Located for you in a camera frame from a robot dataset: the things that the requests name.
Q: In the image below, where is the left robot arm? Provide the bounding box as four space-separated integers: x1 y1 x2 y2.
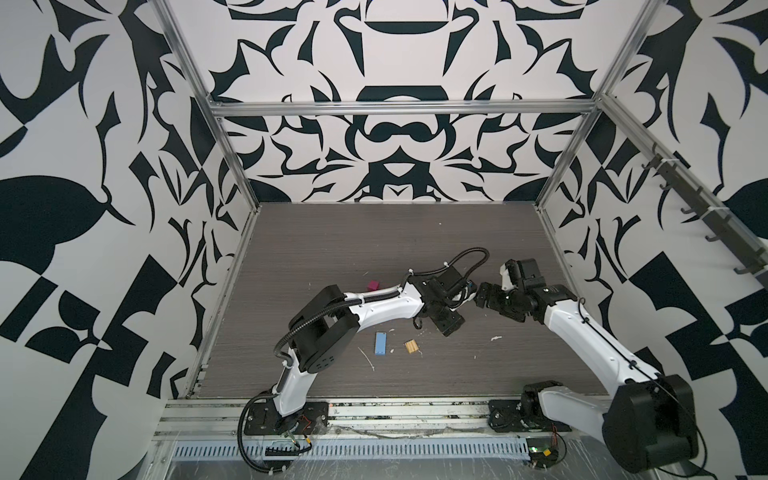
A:
271 267 479 418

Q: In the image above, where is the white slotted cable duct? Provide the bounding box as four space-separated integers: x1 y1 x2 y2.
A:
173 437 530 461

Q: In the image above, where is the left arm black hose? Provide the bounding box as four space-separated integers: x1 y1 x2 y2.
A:
236 247 490 475

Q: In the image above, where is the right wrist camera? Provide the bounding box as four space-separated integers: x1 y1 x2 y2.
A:
499 264 517 292

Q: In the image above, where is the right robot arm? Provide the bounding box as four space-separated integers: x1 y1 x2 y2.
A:
475 259 706 473

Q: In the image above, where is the green circuit board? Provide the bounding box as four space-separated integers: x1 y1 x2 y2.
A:
526 437 568 470

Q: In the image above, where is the black wall hook rack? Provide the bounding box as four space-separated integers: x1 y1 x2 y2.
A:
643 142 767 290

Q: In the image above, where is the light blue block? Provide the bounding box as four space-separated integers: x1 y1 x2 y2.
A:
374 332 387 356

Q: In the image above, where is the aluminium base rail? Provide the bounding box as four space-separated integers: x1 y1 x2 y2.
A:
152 395 664 442

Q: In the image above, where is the small natural wood block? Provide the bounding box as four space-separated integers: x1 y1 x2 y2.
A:
405 340 419 354

